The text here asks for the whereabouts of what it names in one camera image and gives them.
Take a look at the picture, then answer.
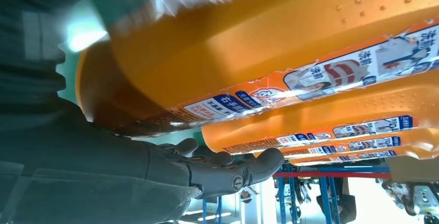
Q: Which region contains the blue and red shelving rack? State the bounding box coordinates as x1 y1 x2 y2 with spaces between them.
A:
202 166 393 224

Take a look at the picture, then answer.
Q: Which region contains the brown cardboard box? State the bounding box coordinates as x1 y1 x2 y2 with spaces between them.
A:
387 155 439 183

